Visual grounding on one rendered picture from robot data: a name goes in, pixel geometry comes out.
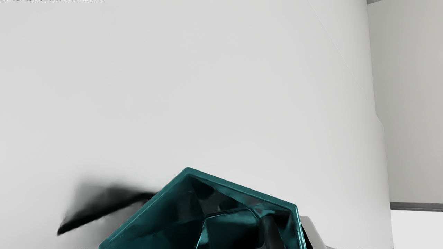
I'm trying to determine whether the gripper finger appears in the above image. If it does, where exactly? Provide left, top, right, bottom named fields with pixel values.
left=299, top=216, right=338, bottom=249

